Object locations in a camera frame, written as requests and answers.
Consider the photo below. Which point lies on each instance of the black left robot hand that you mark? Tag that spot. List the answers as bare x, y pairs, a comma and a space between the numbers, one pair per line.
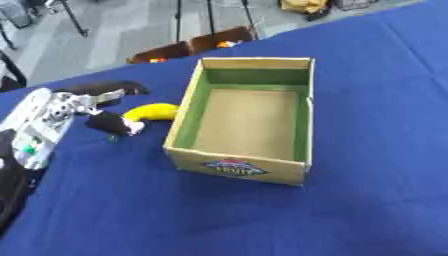
111, 122

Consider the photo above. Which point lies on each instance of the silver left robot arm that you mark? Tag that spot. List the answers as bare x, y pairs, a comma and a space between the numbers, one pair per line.
35, 130

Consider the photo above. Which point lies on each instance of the tan cardboard box green inside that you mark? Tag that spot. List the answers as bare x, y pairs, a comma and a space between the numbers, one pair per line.
245, 120

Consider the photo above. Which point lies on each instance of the yellow toy banana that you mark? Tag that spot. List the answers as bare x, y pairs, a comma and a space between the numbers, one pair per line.
153, 112

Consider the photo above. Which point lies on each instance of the black tripod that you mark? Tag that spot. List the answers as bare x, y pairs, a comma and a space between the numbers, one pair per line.
211, 17
72, 16

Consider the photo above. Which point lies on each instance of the yellow bag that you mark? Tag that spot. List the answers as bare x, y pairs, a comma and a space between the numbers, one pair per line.
304, 6

